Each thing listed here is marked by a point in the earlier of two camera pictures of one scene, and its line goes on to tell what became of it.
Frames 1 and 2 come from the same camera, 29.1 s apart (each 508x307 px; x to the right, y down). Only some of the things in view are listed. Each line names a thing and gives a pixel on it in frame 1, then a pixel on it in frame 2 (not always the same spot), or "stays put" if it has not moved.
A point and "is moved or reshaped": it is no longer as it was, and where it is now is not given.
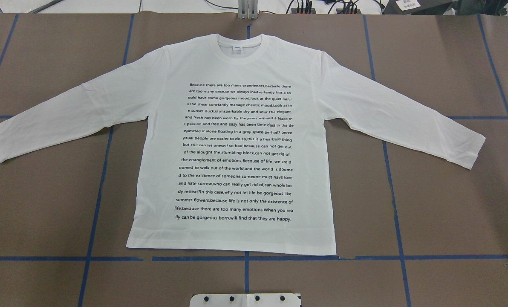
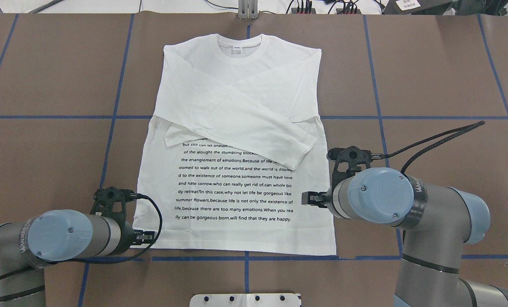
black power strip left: (294, 10) stays put
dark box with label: (419, 7) stays put
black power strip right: (340, 11) stays put
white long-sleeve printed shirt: (232, 151) is moved or reshaped
